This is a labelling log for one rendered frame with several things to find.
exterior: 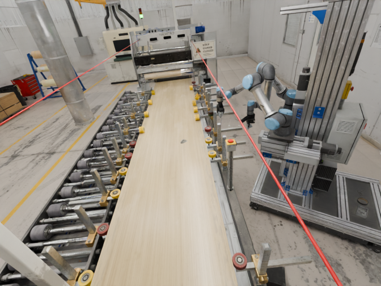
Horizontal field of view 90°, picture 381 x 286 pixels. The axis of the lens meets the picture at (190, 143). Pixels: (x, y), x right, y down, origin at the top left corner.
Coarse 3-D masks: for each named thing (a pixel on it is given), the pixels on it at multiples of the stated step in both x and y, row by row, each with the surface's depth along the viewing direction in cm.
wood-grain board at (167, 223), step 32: (160, 96) 343; (192, 96) 326; (160, 128) 244; (192, 128) 235; (160, 160) 189; (192, 160) 184; (128, 192) 157; (160, 192) 154; (192, 192) 150; (128, 224) 133; (160, 224) 130; (192, 224) 127; (128, 256) 114; (160, 256) 112; (192, 256) 110; (224, 256) 109
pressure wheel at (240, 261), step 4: (232, 256) 108; (236, 256) 107; (240, 256) 107; (244, 256) 107; (232, 260) 106; (236, 260) 106; (240, 260) 105; (244, 260) 105; (236, 264) 104; (240, 264) 104; (244, 264) 103; (236, 268) 105; (240, 268) 103; (244, 268) 104
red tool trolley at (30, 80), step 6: (18, 78) 704; (24, 78) 697; (30, 78) 726; (18, 84) 700; (24, 84) 702; (30, 84) 721; (36, 84) 754; (24, 90) 714; (30, 90) 717; (36, 90) 747; (24, 96) 726
